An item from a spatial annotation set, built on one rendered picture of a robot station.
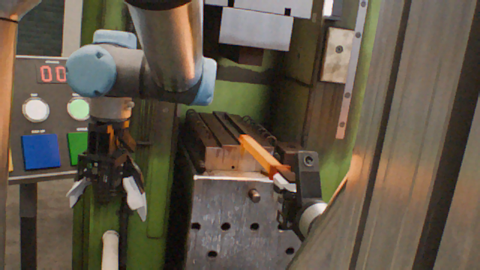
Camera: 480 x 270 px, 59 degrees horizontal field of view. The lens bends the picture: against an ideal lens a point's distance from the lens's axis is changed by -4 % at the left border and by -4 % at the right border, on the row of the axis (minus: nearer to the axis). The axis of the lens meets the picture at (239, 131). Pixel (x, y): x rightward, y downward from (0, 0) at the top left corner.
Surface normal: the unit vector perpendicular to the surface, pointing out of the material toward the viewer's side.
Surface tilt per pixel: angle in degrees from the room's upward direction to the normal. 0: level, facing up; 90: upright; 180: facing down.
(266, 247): 90
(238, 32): 90
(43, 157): 60
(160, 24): 154
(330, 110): 90
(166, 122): 90
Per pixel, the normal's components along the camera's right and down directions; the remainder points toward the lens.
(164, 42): -0.05, 0.98
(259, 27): 0.25, 0.26
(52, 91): 0.61, -0.26
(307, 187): 0.25, -0.32
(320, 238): -0.82, -0.03
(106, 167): -0.11, 0.22
